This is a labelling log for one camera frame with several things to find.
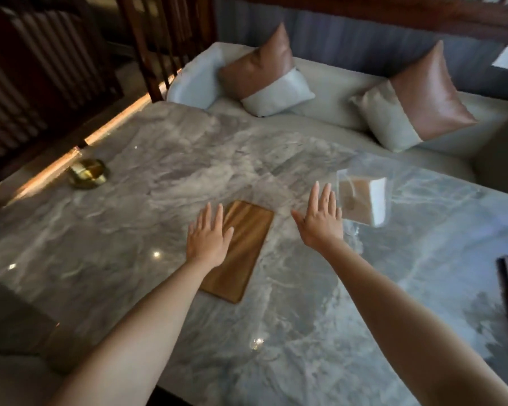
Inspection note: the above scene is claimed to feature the person's left hand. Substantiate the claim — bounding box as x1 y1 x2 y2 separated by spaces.
186 202 235 269

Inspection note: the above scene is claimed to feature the person's right hand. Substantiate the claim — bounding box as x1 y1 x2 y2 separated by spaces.
291 181 345 254

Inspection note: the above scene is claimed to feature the person's right forearm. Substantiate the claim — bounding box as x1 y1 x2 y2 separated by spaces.
319 240 508 406

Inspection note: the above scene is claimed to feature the person's left forearm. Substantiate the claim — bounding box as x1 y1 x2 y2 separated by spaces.
47 258 221 406

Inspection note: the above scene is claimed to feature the rectangular wooden tray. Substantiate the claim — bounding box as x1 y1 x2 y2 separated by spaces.
199 200 275 304

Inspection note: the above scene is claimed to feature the stack of paper napkins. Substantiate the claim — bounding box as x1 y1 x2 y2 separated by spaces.
339 176 387 227

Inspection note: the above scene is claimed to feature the clear acrylic napkin box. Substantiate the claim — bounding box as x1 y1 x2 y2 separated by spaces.
336 166 393 228

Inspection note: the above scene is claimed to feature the grey upholstered sofa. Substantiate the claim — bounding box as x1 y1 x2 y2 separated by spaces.
166 41 508 200

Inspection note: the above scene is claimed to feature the large brown and grey cushion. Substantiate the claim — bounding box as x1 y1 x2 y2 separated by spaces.
350 39 478 154

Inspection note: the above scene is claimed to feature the small brown and grey cushion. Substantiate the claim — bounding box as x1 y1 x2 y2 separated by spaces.
218 23 316 118

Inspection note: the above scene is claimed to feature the dark wooden slatted partition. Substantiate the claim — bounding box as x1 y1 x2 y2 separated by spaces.
115 0 217 104

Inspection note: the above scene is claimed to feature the dark slatted wooden screen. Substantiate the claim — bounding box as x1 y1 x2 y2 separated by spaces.
0 0 124 180

